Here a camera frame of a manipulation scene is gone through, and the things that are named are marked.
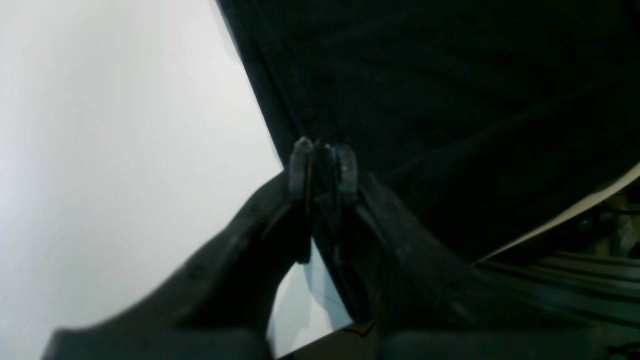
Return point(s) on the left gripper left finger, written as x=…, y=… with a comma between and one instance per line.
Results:
x=218, y=304

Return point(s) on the black printed t-shirt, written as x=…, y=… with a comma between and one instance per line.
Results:
x=487, y=117

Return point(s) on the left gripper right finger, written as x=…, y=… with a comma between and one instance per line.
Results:
x=427, y=303

